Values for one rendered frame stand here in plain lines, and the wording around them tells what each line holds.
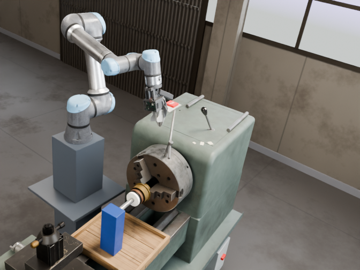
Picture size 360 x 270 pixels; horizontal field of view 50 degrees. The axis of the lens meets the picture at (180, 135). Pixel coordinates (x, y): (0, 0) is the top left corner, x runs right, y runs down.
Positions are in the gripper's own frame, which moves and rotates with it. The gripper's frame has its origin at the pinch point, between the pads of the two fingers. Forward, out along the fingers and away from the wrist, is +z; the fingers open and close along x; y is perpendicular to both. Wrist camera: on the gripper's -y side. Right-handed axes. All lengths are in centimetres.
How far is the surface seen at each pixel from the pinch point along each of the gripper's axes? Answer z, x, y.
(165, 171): 17.9, 9.3, 12.8
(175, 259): 82, 1, 0
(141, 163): 14.7, -1.9, 15.8
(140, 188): 22.8, 2.1, 24.2
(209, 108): 9, 1, -50
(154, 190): 25.7, 6.1, 19.3
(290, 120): 85, -3, -242
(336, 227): 154, 62, -167
